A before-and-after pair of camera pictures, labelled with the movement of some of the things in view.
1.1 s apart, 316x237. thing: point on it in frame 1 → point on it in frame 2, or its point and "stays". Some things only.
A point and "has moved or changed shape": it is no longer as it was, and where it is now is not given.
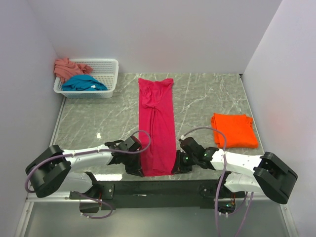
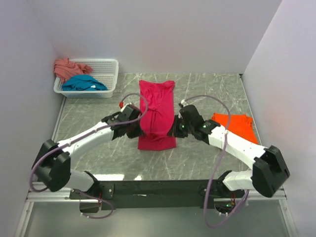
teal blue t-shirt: (83, 82) stays
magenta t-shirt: (156, 116) has moved or changed shape
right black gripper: (178, 167) → (174, 131)
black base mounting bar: (118, 194) stays
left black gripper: (137, 169) → (138, 132)
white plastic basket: (105, 70) stays
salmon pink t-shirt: (64, 68) stays
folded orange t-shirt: (238, 129) stays
